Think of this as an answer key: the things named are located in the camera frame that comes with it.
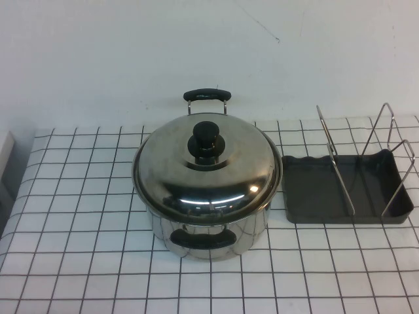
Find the dark grey rack drip tray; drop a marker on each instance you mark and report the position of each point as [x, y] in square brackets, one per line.
[307, 189]

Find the white black grid tablecloth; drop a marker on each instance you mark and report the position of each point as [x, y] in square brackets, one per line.
[82, 261]

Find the stainless steel lid black knob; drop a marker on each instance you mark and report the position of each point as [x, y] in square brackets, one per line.
[170, 183]

